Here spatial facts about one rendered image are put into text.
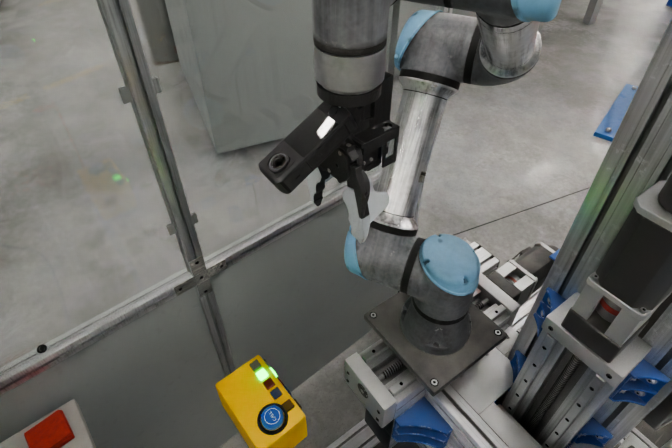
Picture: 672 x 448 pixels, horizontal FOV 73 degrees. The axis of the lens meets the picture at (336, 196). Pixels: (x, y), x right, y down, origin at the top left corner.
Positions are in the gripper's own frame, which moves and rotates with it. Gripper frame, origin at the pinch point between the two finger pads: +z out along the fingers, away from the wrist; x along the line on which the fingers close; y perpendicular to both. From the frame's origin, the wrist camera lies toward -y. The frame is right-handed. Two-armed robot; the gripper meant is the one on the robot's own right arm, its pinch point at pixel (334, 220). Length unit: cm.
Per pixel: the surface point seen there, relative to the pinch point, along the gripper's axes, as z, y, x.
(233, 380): 40.8, -16.3, 10.8
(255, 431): 40.8, -18.0, 0.2
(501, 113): 148, 274, 125
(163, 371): 78, -25, 46
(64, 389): 62, -45, 46
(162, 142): 8.3, -6.8, 45.1
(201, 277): 50, -7, 45
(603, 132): 144, 304, 58
